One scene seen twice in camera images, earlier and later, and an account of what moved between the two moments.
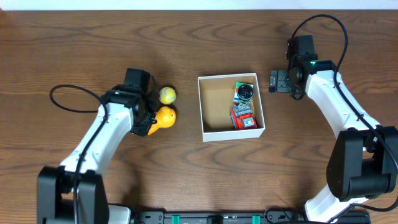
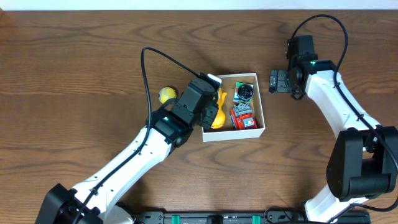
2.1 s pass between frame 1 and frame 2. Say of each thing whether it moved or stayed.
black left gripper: moved
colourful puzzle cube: stayed
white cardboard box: stayed
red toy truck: stayed
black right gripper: stayed
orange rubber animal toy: moved
